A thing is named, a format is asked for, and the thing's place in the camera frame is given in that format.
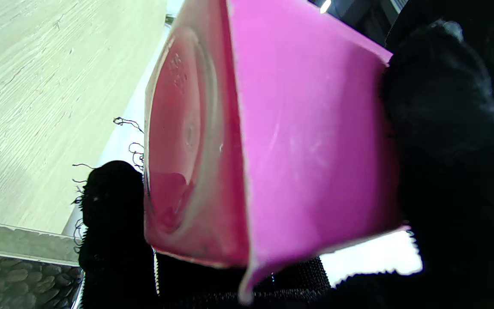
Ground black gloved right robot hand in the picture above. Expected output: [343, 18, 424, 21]
[78, 18, 494, 309]

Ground pink square coffee jar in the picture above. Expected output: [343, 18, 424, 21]
[143, 0, 410, 303]

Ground glass jar of coffee beans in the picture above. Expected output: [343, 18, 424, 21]
[0, 219, 85, 309]

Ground white sheer curtain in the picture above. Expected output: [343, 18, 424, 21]
[320, 225, 423, 287]

